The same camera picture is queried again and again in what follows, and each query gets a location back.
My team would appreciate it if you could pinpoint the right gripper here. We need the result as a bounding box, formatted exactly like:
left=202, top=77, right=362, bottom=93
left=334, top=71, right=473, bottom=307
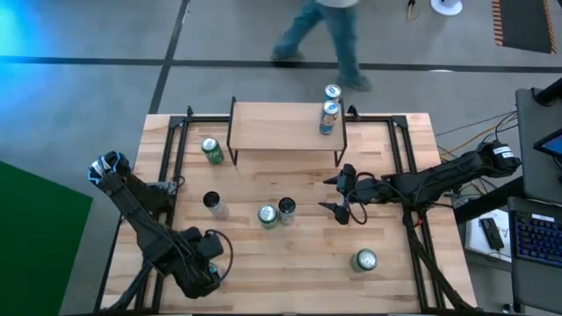
left=318, top=162, right=399, bottom=226

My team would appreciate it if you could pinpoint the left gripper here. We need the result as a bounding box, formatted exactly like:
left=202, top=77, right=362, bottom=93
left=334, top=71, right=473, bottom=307
left=172, top=253, right=222, bottom=300

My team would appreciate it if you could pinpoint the tall silver can black lid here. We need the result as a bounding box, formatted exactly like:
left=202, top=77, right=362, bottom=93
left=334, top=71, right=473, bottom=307
left=277, top=197, right=297, bottom=226
left=202, top=190, right=231, bottom=220

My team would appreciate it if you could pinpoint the green soda can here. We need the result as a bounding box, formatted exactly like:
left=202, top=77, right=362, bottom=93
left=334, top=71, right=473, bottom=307
left=200, top=136, right=226, bottom=166
left=256, top=204, right=280, bottom=231
left=349, top=248, right=379, bottom=274

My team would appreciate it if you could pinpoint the wooden shelf with black legs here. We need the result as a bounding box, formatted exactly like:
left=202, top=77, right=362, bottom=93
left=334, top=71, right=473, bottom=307
left=226, top=96, right=349, bottom=169

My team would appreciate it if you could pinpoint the white paper sheet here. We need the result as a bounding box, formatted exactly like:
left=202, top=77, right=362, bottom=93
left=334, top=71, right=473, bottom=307
left=464, top=208, right=513, bottom=263

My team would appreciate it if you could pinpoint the black desk support bar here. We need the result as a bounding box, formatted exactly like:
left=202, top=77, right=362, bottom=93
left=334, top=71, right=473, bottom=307
left=453, top=175, right=526, bottom=225

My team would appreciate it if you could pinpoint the black phone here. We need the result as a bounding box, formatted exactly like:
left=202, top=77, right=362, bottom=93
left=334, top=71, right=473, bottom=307
left=478, top=217, right=506, bottom=252

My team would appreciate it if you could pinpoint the person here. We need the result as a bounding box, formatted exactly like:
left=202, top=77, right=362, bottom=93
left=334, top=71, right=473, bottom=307
left=270, top=0, right=374, bottom=93

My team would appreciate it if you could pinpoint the green floor mat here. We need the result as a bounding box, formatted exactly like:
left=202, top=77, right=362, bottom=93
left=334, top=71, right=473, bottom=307
left=0, top=160, right=94, bottom=316

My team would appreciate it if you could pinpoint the grey desk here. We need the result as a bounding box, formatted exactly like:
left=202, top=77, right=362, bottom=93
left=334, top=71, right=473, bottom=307
left=514, top=86, right=562, bottom=205

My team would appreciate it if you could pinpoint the keyboard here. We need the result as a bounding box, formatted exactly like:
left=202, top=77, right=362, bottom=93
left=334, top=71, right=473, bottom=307
left=507, top=196, right=562, bottom=315

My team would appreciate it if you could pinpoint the dark screen with blue display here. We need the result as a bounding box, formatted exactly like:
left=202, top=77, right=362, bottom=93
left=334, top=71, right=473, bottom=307
left=533, top=130, right=562, bottom=158

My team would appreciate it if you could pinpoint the white round stand base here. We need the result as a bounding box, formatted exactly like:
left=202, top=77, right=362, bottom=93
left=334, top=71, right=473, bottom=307
left=429, top=0, right=464, bottom=18

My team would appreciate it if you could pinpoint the black mat with orange stripes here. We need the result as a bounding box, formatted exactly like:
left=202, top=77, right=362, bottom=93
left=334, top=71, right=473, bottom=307
left=490, top=0, right=558, bottom=55

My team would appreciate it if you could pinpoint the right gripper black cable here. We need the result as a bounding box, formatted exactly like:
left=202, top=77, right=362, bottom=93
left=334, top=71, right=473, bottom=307
left=349, top=192, right=371, bottom=226

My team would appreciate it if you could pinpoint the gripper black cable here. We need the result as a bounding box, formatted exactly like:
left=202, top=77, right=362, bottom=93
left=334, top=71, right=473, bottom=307
left=205, top=227, right=235, bottom=283
left=349, top=192, right=371, bottom=226

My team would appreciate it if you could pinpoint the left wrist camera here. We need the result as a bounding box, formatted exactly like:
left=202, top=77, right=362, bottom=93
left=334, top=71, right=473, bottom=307
left=195, top=231, right=225, bottom=261

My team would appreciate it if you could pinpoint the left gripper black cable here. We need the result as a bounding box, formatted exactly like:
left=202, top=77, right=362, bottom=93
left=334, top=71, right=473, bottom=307
left=205, top=227, right=235, bottom=283

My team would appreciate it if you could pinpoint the black metal table frame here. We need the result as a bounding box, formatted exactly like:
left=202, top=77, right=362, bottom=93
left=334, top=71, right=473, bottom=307
left=94, top=104, right=478, bottom=315

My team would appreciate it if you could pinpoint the yellow cable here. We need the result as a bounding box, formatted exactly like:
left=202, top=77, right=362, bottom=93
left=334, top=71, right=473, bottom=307
left=437, top=112, right=518, bottom=194

